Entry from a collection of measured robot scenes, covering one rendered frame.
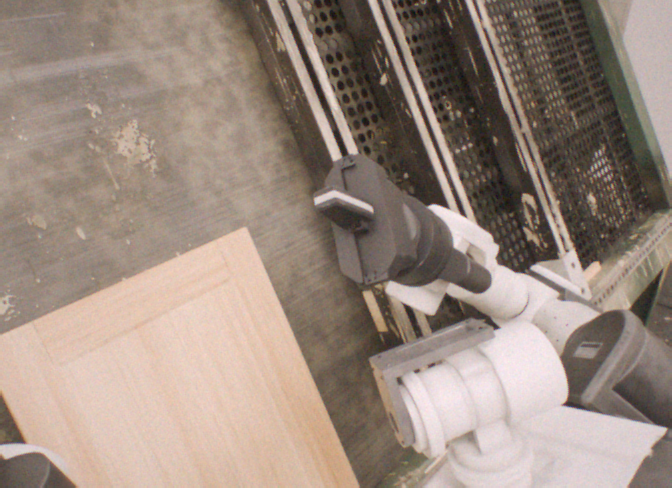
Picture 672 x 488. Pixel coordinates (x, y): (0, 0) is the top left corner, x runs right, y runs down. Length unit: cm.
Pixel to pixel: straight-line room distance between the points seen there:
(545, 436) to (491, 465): 9
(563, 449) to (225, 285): 52
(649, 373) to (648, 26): 380
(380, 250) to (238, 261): 40
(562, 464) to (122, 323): 54
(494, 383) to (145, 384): 50
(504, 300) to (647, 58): 362
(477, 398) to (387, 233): 16
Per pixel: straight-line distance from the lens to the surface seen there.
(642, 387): 61
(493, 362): 42
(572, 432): 53
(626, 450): 51
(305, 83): 95
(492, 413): 43
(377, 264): 50
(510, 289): 81
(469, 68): 137
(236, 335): 85
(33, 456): 36
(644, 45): 434
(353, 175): 53
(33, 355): 76
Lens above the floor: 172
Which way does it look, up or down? 30 degrees down
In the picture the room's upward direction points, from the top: straight up
